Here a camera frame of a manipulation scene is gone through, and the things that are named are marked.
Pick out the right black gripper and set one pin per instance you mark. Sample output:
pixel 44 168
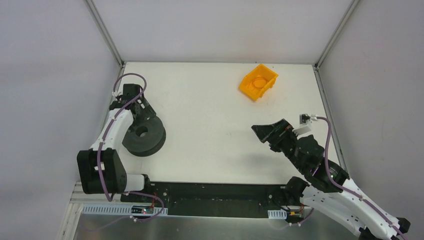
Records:
pixel 276 135

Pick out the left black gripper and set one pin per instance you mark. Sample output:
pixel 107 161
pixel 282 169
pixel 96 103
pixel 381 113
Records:
pixel 140 110

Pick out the black cable spool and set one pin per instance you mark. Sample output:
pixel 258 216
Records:
pixel 146 138

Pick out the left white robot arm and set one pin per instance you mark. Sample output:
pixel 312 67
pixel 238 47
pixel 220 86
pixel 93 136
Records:
pixel 101 169

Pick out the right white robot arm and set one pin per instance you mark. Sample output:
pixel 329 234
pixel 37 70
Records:
pixel 325 186

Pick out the orange plastic bin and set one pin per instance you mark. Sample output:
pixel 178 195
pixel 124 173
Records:
pixel 257 82

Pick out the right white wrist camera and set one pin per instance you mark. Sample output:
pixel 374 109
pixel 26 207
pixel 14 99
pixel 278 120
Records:
pixel 305 124

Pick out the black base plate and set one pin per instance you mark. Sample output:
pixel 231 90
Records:
pixel 222 200

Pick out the right white cable duct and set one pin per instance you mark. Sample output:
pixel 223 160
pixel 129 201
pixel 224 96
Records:
pixel 277 214

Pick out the white cable duct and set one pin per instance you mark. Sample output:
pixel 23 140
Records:
pixel 277 214
pixel 123 210

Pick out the left white cable duct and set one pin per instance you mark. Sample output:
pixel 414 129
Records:
pixel 123 210

